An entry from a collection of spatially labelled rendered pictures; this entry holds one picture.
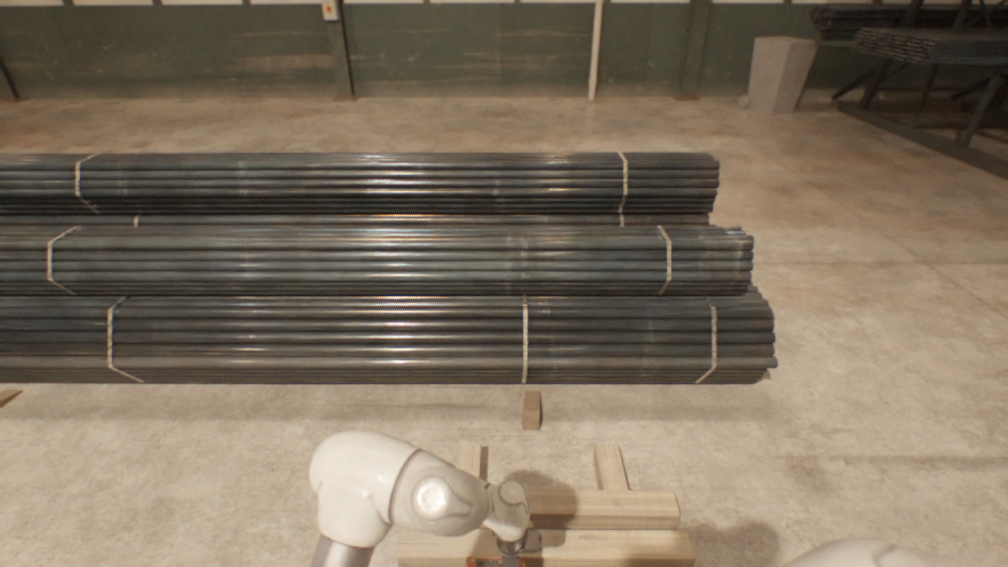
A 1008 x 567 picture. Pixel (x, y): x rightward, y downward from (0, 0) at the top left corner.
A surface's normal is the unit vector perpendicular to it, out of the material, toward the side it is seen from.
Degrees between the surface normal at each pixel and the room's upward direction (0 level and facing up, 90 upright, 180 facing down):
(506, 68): 90
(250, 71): 90
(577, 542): 0
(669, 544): 0
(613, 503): 0
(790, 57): 94
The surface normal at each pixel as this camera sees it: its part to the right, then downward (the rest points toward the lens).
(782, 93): 0.34, 0.52
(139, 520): 0.00, -0.87
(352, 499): -0.25, -0.24
